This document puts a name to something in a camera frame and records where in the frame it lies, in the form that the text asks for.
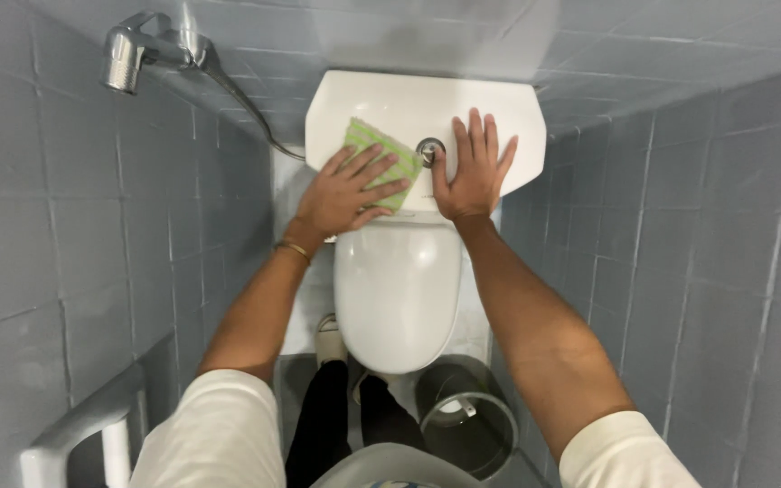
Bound person's left hand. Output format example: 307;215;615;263
295;143;412;239

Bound person's right hand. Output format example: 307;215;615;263
430;108;519;223

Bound green striped cleaning cloth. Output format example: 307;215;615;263
342;117;424;212

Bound chrome flush button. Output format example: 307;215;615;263
416;137;447;168

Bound white toilet seat lid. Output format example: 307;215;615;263
333;222;464;375

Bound white toilet tank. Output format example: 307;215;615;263
304;70;547;225

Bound person's white shoe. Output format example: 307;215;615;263
315;313;349;368

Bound person's black trousers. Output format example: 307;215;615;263
285;359;427;488

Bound grey plastic bucket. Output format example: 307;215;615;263
415;362;520;481

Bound chrome bidet sprayer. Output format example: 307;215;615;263
99;11;214;96

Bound person's white shirt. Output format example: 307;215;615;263
129;369;703;488

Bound gold bracelet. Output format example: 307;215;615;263
274;240;313;267

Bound chrome sprayer hose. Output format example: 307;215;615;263
202;60;306;163

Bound white grab rail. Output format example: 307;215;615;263
19;366;149;488

